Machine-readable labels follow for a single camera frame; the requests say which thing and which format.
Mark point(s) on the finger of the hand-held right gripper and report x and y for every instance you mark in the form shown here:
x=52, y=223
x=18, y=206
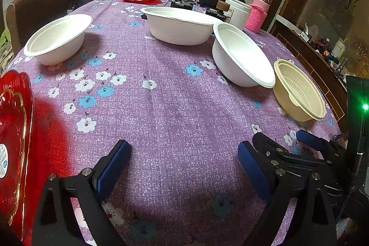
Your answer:
x=310, y=139
x=271, y=145

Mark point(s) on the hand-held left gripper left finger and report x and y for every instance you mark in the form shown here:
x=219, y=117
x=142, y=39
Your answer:
x=114, y=165

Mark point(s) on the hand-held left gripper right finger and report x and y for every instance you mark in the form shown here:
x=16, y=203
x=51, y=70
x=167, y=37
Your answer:
x=253, y=171

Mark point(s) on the beige plastic bowl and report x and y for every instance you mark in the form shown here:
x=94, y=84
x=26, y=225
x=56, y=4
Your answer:
x=291, y=90

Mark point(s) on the purple floral tablecloth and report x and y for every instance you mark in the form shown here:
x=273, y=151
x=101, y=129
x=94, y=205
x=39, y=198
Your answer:
x=173, y=107

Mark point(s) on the brown wooden sideboard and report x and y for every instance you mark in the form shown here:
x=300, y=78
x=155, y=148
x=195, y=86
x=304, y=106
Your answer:
x=305, y=53

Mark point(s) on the red glass plate gold rim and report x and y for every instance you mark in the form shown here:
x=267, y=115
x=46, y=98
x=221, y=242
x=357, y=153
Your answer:
x=11, y=148

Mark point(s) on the bottle with pink knitted sleeve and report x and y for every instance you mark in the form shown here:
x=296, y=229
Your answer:
x=256, y=17

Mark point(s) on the white plastic jar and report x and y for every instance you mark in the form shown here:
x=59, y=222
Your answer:
x=237, y=15

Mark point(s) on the jar with wooden lid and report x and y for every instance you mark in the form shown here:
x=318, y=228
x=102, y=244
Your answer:
x=223, y=5

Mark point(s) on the large white paper bowl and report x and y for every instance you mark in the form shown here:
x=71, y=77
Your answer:
x=178, y=29

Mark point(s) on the green patterned cloth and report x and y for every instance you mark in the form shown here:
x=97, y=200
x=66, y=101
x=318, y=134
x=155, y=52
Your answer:
x=3, y=41

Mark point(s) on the brown upholstered chair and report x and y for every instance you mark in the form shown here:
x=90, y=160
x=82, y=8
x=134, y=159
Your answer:
x=37, y=4

